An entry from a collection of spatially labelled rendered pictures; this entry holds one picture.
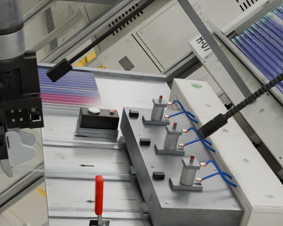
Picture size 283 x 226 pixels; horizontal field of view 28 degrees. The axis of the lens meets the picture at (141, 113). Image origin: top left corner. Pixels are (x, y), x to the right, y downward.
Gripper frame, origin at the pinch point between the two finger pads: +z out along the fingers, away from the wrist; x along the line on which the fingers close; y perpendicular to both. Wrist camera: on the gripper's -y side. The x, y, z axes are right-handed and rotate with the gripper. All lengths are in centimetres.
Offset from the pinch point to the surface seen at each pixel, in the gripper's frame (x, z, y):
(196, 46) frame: 46, 0, 47
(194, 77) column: 295, 123, 120
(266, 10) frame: 38, -11, 61
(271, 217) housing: -19.1, 2.8, 39.4
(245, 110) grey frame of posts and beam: 10.4, 0.1, 46.1
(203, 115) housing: 11.1, 0.5, 37.8
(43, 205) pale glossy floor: 216, 165, -1
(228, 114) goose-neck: -15.0, -13.6, 33.3
